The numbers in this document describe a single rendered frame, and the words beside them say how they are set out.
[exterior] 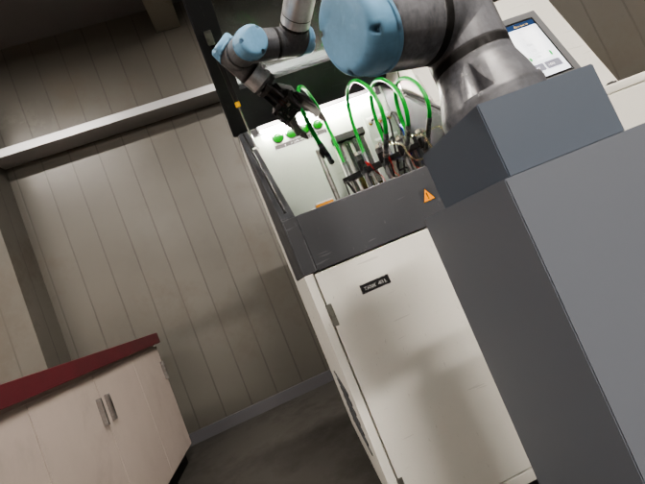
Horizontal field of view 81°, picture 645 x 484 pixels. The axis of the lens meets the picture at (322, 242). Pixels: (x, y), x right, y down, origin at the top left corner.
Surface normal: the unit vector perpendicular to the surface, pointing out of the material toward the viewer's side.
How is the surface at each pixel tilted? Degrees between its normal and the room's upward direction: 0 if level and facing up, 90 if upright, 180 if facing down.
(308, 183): 90
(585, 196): 90
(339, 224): 90
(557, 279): 90
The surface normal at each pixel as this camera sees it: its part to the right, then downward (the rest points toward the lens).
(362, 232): 0.10, -0.12
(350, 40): -0.79, 0.43
